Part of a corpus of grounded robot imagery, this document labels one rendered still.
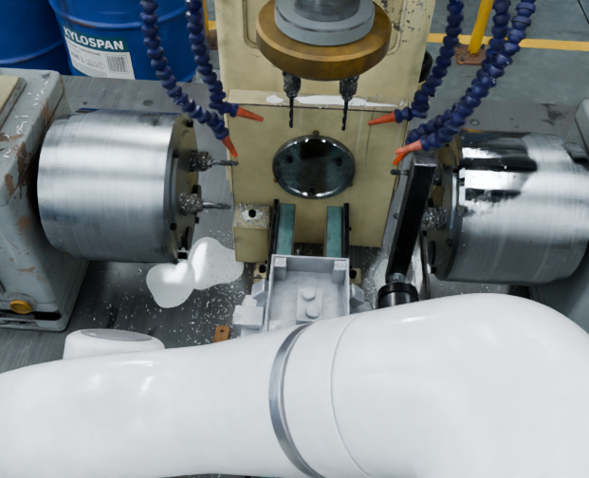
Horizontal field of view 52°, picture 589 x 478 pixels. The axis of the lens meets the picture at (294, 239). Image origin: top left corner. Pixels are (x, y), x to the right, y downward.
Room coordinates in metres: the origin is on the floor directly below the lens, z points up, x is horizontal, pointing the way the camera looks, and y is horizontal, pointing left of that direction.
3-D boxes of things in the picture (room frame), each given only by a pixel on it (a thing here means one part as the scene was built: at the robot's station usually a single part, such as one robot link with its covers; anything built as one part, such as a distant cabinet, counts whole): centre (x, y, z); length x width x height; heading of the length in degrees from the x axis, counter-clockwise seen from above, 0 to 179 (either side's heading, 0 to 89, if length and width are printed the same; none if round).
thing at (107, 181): (0.70, 0.33, 1.04); 0.37 x 0.25 x 0.25; 88
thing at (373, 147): (0.85, -0.03, 0.97); 0.30 x 0.11 x 0.34; 88
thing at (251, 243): (0.77, 0.08, 0.86); 0.07 x 0.06 x 0.12; 88
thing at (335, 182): (0.79, -0.03, 1.02); 0.15 x 0.02 x 0.15; 88
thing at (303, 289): (0.43, -0.02, 1.11); 0.12 x 0.11 x 0.07; 179
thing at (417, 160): (0.56, -0.16, 1.12); 0.04 x 0.03 x 0.26; 178
